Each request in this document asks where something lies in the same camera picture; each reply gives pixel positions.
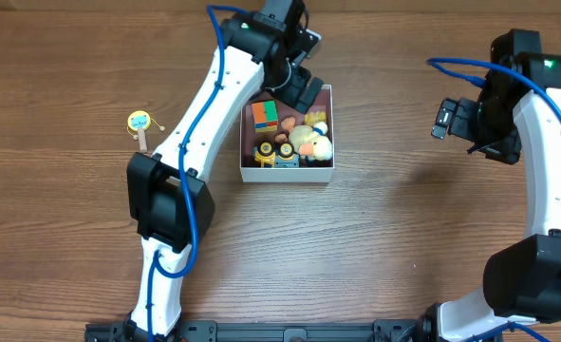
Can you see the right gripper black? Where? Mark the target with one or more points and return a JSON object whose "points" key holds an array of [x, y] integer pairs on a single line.
{"points": [[458, 120]]}

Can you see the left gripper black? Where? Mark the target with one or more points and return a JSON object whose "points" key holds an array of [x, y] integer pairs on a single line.
{"points": [[304, 90]]}

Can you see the yellow round gear toy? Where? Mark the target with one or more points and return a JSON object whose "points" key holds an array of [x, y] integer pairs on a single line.
{"points": [[315, 117]]}

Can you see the white plush duck toy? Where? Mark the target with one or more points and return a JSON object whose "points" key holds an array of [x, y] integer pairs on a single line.
{"points": [[309, 141]]}

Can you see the multicoloured puzzle cube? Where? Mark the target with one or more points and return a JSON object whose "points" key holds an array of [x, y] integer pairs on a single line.
{"points": [[265, 116]]}

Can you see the yellow grey toy truck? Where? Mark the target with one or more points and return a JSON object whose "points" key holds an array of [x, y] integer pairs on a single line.
{"points": [[268, 155]]}

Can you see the small wooden rattle drum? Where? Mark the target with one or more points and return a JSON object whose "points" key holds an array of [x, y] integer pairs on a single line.
{"points": [[138, 122]]}

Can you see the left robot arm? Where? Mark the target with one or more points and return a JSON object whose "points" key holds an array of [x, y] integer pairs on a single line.
{"points": [[256, 52]]}

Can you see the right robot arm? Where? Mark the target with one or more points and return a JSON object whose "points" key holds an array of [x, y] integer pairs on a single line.
{"points": [[515, 118]]}

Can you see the white square cardboard box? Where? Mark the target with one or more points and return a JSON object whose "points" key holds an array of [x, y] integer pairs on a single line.
{"points": [[309, 171]]}

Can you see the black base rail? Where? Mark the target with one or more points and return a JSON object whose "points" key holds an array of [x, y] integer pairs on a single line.
{"points": [[210, 331]]}

